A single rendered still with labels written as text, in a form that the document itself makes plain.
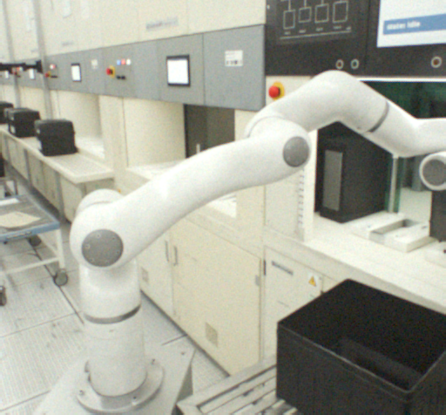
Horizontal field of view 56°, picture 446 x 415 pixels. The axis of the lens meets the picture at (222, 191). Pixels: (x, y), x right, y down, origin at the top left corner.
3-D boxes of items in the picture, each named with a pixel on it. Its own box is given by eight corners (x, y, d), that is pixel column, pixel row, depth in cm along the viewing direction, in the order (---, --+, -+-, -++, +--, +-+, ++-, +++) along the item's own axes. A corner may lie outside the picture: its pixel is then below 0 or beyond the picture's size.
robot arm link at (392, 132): (415, 70, 84) (510, 139, 94) (355, 109, 97) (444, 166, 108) (414, 104, 80) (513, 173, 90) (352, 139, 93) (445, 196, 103)
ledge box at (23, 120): (9, 135, 439) (4, 110, 432) (37, 132, 455) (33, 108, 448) (15, 139, 416) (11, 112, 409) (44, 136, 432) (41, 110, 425)
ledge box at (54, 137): (35, 152, 346) (30, 119, 339) (70, 148, 360) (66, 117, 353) (41, 158, 322) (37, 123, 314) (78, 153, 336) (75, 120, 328)
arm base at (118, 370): (57, 408, 87) (45, 329, 82) (99, 350, 105) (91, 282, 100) (145, 419, 84) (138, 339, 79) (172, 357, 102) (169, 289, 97)
